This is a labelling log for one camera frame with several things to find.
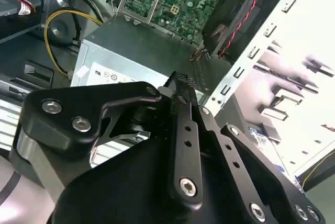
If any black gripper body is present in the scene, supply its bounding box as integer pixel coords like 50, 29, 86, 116
51, 131, 254, 224

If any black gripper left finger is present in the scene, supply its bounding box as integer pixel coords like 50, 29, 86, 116
8, 71, 206, 205

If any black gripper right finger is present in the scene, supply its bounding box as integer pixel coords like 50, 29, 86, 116
187, 76, 327, 224

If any hard disk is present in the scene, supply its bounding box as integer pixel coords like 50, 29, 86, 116
245, 121, 275, 154

